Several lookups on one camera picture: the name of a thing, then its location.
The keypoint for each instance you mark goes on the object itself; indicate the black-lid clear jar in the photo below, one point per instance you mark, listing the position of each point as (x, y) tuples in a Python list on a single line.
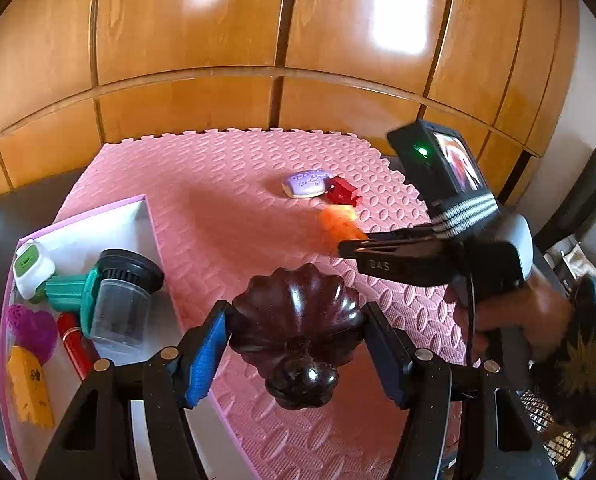
[(128, 281)]

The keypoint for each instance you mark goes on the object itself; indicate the orange cube chain toy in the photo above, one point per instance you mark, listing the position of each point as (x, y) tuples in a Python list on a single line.
[(339, 224)]

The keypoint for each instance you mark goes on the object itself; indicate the pink foam puzzle mat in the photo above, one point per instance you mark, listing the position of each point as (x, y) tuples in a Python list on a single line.
[(221, 217)]

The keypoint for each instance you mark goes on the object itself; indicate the white green plastic device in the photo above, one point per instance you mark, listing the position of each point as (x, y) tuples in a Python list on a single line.
[(32, 268)]

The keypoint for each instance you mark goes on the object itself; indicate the teal plastic spool toy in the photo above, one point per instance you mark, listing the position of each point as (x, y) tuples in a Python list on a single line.
[(72, 293)]

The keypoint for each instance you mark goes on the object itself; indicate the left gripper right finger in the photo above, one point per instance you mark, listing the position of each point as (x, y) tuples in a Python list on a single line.
[(497, 439)]

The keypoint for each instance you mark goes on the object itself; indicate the yellow orange cheese wedge toy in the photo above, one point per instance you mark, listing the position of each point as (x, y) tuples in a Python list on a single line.
[(30, 393)]

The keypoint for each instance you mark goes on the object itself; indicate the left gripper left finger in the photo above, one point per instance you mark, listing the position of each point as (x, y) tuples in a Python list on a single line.
[(95, 437)]

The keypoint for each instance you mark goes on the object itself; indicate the red block toy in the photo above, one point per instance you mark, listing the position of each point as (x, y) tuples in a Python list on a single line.
[(342, 192)]

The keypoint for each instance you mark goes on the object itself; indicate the camera box with screen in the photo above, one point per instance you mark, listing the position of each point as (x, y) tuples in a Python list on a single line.
[(438, 162)]

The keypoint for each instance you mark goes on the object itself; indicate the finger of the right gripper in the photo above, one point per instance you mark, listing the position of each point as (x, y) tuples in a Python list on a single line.
[(414, 234), (424, 263)]

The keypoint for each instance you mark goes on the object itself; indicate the lilac egg-shaped case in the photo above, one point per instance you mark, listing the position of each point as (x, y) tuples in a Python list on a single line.
[(307, 183)]

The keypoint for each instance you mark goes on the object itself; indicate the dark brown shell dish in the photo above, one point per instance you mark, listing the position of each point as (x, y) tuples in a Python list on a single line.
[(297, 327)]

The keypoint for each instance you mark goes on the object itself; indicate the person's right hand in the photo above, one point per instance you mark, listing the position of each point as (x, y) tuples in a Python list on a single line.
[(537, 308)]

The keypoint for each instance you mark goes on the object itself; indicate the magenta perforated silicone cap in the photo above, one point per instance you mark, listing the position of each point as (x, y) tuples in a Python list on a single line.
[(36, 331)]

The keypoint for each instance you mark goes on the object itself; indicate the red metallic capsule tube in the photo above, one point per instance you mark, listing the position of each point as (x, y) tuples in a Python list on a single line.
[(82, 353)]

